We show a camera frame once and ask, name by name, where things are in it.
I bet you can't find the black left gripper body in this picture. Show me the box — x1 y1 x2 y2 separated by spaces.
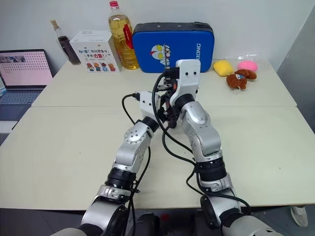
158 95 179 129

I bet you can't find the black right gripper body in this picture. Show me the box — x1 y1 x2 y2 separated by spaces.
157 77 177 96

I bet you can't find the blue cartoon hard case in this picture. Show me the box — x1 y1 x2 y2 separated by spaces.
132 22 215 74

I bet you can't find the yellow plush toy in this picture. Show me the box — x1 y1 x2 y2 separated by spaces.
213 59 234 78

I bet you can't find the large yellow oil bottle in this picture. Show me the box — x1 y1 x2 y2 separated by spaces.
107 0 140 71

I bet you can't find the brown plush bear toy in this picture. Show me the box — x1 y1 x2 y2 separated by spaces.
226 69 258 90

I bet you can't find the white printed cardboard box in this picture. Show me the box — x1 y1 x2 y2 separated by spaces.
69 30 121 74

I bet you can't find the pink plush ball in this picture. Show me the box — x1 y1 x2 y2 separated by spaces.
237 60 259 72

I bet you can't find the clear plastic bag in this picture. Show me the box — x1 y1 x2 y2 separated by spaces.
236 53 262 72

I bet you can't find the glass bottle with dark liquid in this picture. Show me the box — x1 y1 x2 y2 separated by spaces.
50 19 82 66

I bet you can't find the open grey laptop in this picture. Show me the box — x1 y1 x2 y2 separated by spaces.
0 49 54 133

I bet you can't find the white shoe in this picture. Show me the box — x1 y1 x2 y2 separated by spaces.
290 206 309 228

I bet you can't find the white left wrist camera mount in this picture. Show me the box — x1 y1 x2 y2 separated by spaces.
139 91 161 119

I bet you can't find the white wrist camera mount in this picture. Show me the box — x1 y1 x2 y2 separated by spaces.
169 59 201 106
139 91 161 119

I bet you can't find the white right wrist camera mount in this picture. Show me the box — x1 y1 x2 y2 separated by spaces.
169 59 201 106

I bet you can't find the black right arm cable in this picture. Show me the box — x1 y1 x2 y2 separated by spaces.
152 66 251 215

